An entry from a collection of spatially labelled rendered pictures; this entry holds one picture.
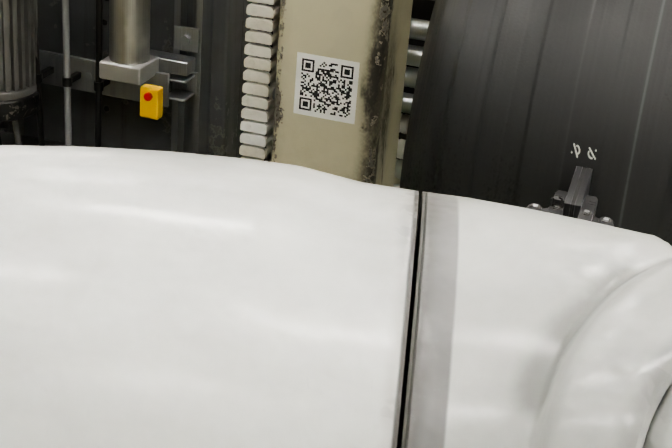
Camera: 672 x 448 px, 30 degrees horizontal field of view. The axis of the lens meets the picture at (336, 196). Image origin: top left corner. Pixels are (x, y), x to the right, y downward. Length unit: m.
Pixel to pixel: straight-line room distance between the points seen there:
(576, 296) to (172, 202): 0.10
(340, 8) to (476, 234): 1.13
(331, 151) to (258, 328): 1.20
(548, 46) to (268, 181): 0.91
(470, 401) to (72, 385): 0.09
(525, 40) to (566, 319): 0.94
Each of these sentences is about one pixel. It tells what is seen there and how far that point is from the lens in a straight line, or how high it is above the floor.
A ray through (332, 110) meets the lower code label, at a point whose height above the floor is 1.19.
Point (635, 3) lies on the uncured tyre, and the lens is 1.22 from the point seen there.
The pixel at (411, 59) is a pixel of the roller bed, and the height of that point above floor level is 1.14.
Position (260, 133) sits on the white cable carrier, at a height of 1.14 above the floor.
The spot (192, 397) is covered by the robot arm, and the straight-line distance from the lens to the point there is 0.27.
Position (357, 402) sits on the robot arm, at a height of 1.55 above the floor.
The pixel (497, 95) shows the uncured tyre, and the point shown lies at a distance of 1.20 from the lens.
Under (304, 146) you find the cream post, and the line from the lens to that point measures 1.48.
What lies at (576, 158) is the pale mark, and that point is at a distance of 1.19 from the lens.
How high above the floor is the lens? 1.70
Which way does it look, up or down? 24 degrees down
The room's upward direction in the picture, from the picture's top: 5 degrees clockwise
